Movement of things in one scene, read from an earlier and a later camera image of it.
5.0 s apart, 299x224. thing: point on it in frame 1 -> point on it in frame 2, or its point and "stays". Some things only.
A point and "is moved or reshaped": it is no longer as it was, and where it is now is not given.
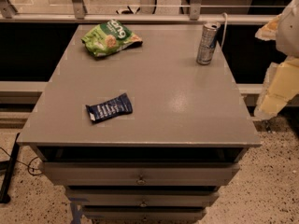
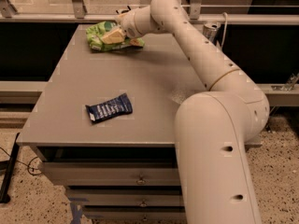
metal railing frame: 8,13 stays
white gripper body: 290,32 -> 128,24
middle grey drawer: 145,196 stays
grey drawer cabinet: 141,123 stays
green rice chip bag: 109,38 is moved or reshaped
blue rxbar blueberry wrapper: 119,105 stays
